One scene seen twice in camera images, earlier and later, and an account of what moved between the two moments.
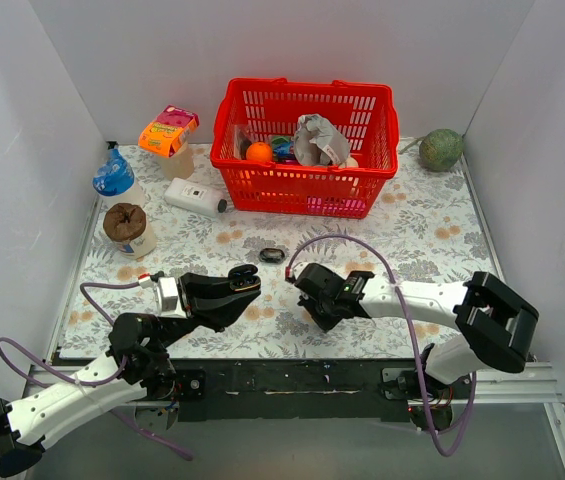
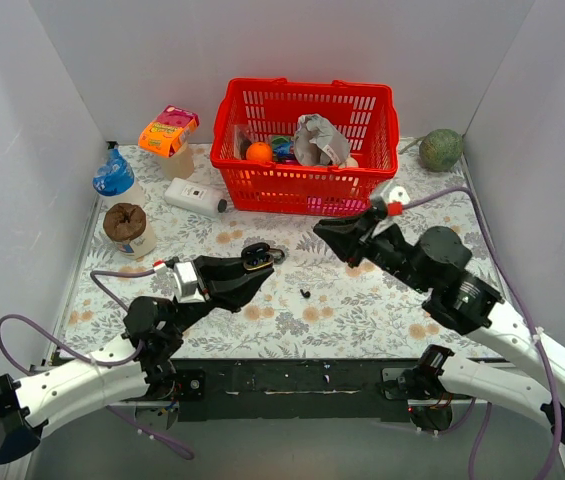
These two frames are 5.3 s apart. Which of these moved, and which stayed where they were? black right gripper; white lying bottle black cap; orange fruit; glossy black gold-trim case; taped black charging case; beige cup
Moved: black right gripper; glossy black gold-trim case
Stayed: beige cup; taped black charging case; white lying bottle black cap; orange fruit
